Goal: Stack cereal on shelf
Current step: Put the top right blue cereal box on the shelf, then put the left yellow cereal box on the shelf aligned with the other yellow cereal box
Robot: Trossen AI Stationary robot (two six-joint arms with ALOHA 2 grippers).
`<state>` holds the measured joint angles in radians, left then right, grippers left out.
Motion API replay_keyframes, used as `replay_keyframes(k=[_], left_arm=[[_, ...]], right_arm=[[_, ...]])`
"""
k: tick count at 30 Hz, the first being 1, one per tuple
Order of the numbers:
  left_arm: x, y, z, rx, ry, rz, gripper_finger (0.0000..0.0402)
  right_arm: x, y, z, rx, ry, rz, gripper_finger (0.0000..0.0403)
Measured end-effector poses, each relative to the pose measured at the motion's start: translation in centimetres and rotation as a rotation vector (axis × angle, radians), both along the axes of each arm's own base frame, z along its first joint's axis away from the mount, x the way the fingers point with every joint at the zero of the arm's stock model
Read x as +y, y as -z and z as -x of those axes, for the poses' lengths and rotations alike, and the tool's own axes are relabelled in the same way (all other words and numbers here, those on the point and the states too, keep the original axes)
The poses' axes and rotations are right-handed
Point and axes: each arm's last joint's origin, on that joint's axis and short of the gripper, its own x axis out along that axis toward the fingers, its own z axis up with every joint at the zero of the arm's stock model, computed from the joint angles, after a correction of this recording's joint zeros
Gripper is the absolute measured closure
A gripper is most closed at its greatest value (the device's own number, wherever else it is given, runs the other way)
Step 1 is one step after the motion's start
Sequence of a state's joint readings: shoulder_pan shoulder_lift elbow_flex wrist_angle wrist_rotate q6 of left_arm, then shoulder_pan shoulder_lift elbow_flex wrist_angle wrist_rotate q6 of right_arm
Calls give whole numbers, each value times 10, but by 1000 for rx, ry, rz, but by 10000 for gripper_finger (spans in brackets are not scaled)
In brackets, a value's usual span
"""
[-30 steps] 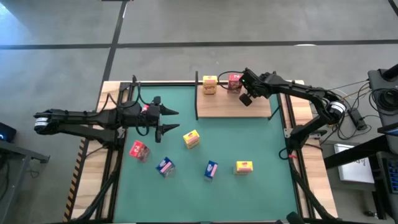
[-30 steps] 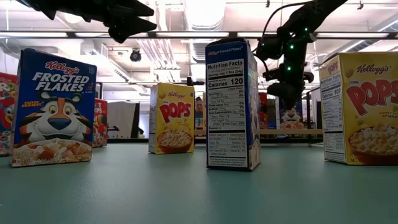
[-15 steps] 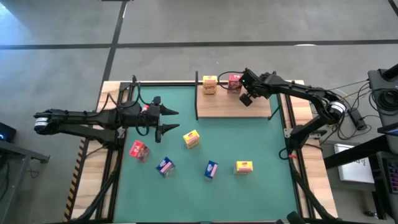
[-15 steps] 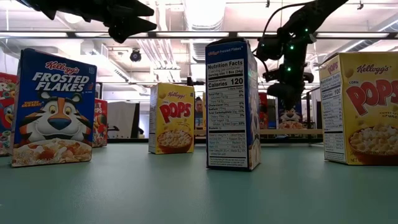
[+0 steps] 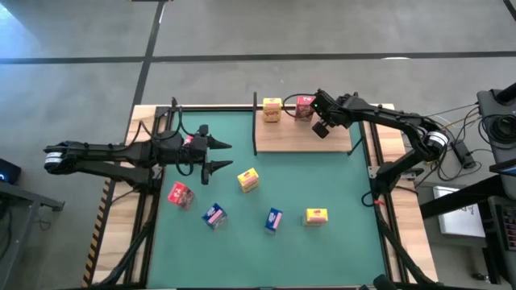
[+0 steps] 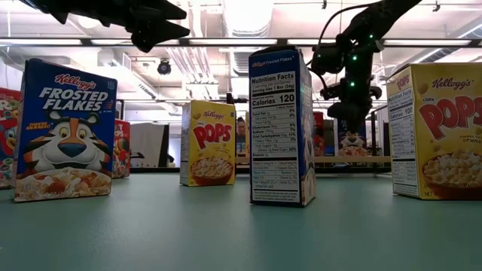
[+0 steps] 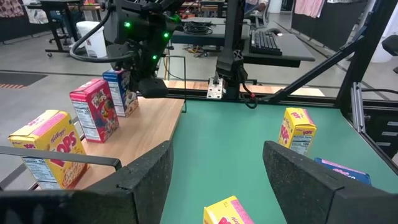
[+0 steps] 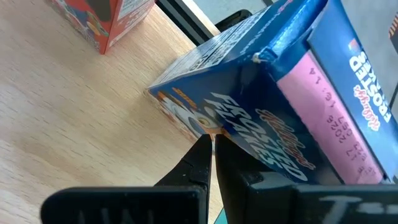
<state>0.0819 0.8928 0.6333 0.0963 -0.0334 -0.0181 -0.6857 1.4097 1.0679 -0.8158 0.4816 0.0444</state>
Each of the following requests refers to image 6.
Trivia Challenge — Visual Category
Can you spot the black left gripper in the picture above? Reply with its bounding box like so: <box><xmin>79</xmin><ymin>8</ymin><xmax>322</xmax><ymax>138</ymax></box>
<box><xmin>108</xmin><ymin>0</ymin><xmax>191</xmax><ymax>53</ymax></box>

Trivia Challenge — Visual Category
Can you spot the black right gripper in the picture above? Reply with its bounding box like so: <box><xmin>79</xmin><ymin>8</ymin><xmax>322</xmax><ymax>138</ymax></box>
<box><xmin>319</xmin><ymin>73</ymin><xmax>383</xmax><ymax>133</ymax></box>

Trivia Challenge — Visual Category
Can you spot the blue Frosted Flakes cereal box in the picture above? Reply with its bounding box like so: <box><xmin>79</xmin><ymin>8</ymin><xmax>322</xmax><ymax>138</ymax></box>
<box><xmin>13</xmin><ymin>57</ymin><xmax>118</xmax><ymax>203</ymax></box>
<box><xmin>337</xmin><ymin>119</ymin><xmax>369</xmax><ymax>157</ymax></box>
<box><xmin>248</xmin><ymin>44</ymin><xmax>317</xmax><ymax>208</ymax></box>

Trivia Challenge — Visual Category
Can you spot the red Froot Loops cereal box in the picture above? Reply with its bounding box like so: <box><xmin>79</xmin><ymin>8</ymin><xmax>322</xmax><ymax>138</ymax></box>
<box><xmin>313</xmin><ymin>111</ymin><xmax>325</xmax><ymax>157</ymax></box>
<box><xmin>0</xmin><ymin>87</ymin><xmax>23</xmax><ymax>189</ymax></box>
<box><xmin>111</xmin><ymin>118</ymin><xmax>132</xmax><ymax>178</ymax></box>

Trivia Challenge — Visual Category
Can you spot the yellow Corn Pops cereal box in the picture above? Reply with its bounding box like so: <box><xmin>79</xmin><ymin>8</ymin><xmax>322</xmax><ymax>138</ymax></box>
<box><xmin>386</xmin><ymin>62</ymin><xmax>482</xmax><ymax>201</ymax></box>
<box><xmin>244</xmin><ymin>111</ymin><xmax>251</xmax><ymax>157</ymax></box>
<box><xmin>179</xmin><ymin>99</ymin><xmax>237</xmax><ymax>187</ymax></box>

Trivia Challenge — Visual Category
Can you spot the person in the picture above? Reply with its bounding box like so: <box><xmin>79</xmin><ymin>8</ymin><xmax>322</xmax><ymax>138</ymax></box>
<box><xmin>236</xmin><ymin>116</ymin><xmax>248</xmax><ymax>155</ymax></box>

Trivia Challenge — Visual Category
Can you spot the white partition panel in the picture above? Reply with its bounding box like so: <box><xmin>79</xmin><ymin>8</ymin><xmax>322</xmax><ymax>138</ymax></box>
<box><xmin>130</xmin><ymin>122</ymin><xmax>170</xmax><ymax>169</ymax></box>

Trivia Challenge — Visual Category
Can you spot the green table mat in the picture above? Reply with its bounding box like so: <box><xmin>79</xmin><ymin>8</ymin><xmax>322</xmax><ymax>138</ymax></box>
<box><xmin>0</xmin><ymin>172</ymin><xmax>482</xmax><ymax>271</ymax></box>

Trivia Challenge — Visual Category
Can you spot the wooden shelf with black frame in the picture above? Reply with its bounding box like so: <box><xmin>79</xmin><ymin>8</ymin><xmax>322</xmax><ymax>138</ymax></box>
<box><xmin>225</xmin><ymin>92</ymin><xmax>392</xmax><ymax>176</ymax></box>

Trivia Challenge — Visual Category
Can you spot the black ceiling-mounted camera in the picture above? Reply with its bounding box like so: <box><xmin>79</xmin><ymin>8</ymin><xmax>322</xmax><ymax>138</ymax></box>
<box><xmin>157</xmin><ymin>58</ymin><xmax>172</xmax><ymax>76</ymax></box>

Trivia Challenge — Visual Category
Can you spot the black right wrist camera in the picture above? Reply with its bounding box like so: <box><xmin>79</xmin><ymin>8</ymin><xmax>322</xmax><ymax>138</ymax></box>
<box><xmin>310</xmin><ymin>44</ymin><xmax>346</xmax><ymax>75</ymax></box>

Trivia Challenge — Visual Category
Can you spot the black aluminium table frame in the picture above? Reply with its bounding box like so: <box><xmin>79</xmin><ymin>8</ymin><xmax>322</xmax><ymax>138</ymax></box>
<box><xmin>130</xmin><ymin>166</ymin><xmax>392</xmax><ymax>175</ymax></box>

